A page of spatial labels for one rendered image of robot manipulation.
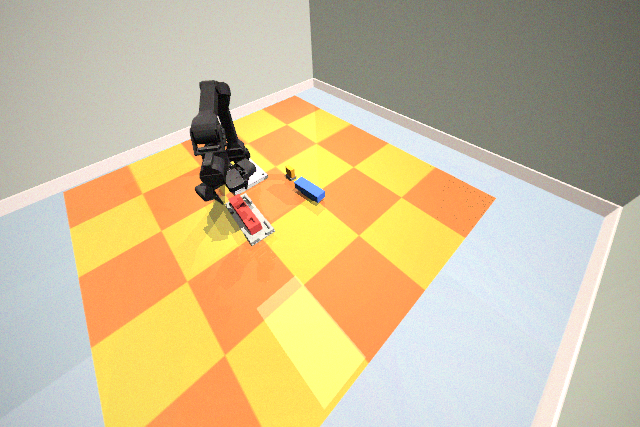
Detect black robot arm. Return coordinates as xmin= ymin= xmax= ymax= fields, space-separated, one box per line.
xmin=189 ymin=80 xmax=251 ymax=193

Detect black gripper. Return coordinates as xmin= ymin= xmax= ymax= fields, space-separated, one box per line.
xmin=194 ymin=158 xmax=257 ymax=205

